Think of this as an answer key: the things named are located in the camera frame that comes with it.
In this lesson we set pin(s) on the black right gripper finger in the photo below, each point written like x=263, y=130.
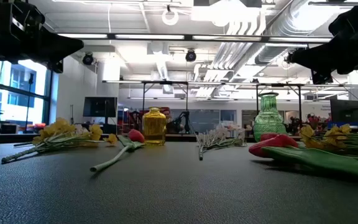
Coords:
x=312, y=59
x=321, y=78

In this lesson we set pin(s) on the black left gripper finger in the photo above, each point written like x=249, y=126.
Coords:
x=61, y=46
x=55, y=66

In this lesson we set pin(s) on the yellow artificial flower bunch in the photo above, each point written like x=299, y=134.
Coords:
x=61, y=126
x=337, y=132

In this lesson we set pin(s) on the white artificial flower bunch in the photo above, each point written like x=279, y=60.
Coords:
x=79, y=128
x=216, y=140

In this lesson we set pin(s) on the green glass vase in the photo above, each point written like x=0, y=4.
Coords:
x=269, y=121

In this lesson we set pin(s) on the red artificial tulip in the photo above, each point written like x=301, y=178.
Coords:
x=275, y=143
x=269, y=136
x=135, y=136

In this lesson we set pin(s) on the black background robot arm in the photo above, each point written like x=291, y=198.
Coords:
x=185, y=119

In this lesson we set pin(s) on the yellow glass vase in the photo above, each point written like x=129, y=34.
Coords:
x=154, y=127

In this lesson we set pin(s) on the white led light strip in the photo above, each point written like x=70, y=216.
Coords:
x=227, y=37
x=82, y=36
x=149, y=36
x=300, y=39

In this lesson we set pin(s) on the black computer monitor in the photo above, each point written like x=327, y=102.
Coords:
x=99, y=107
x=343, y=110

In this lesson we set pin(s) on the large glass window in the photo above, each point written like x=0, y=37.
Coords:
x=17, y=102

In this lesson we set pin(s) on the black round overhead camera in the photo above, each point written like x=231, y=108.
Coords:
x=88, y=59
x=190, y=56

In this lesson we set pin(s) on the silver ventilation duct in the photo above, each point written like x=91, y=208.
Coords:
x=291, y=18

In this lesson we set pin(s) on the black overhead frame bar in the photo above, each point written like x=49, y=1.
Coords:
x=188, y=37

